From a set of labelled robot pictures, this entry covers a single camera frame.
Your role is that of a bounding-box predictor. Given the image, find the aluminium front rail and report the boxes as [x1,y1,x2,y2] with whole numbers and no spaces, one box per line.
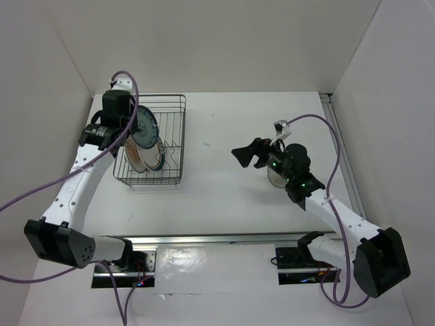
[111,232,336,247]

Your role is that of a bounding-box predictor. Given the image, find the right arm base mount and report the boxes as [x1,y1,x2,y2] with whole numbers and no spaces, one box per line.
[270,231,336,285]

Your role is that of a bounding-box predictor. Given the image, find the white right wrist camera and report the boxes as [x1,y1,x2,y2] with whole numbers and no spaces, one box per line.
[272,120,292,143]

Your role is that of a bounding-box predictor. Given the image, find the clear glass square plate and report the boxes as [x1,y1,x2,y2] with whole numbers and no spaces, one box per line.
[266,167,288,189]

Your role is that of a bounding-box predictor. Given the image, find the grey wire dish rack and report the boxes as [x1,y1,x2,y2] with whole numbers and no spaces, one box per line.
[112,94,186,187]

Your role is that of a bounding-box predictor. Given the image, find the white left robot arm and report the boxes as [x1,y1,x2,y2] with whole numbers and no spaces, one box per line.
[24,90,135,271]

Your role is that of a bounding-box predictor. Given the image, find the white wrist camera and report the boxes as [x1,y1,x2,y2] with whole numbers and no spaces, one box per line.
[110,77,134,94]
[272,120,292,143]

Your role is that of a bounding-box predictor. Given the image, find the blue patterned small plate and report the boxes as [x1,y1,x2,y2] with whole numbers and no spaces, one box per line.
[130,105,159,149]

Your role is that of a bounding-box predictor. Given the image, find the aluminium right side rail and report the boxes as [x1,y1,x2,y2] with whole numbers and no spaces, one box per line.
[319,92,368,221]

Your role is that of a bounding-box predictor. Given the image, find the green red rimmed white plate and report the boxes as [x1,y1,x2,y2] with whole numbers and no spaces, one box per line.
[138,142,165,171]

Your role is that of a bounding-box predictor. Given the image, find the aluminium rail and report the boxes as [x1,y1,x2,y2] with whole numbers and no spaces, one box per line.
[319,92,368,221]
[111,232,336,247]

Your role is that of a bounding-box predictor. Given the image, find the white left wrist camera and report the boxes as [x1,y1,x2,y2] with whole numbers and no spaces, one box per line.
[110,77,134,94]

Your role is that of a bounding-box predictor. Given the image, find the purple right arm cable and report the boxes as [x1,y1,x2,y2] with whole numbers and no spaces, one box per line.
[287,114,371,308]

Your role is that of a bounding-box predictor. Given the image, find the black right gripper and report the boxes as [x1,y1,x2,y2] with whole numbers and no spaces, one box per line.
[231,135,294,182]

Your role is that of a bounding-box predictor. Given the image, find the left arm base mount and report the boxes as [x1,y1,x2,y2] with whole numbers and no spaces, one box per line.
[91,243,158,289]

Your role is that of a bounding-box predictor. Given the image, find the orange sunburst white plate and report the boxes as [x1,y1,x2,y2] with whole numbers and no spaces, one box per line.
[124,137,147,173]

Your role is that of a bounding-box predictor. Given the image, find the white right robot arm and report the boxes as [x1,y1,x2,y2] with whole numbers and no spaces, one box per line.
[231,138,411,298]

